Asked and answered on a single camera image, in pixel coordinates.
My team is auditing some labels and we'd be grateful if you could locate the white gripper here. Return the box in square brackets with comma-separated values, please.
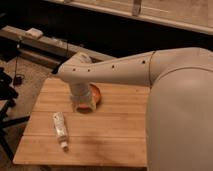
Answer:
[69, 83, 96, 112]

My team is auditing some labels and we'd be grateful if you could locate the white tube bottle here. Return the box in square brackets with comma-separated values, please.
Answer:
[53, 112, 68, 151]

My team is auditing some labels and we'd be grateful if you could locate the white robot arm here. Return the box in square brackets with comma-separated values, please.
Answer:
[56, 47, 213, 171]

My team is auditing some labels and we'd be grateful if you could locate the orange ceramic bowl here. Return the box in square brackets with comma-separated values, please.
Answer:
[90, 84, 101, 104]

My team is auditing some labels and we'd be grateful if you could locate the wooden table board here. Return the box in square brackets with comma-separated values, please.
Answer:
[13, 78, 149, 167]

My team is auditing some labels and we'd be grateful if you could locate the black tripod stand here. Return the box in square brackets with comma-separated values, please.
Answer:
[0, 67, 30, 160]

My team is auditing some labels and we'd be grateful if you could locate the small white box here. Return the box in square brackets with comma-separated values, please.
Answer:
[25, 28, 43, 38]

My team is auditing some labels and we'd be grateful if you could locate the long grey beam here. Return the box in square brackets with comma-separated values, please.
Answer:
[0, 25, 113, 61]

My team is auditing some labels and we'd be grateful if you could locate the upper wooden shelf ledge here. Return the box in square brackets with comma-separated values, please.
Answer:
[49, 0, 213, 36]

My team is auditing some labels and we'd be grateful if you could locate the black cable with plug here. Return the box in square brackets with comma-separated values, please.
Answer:
[12, 37, 25, 86]

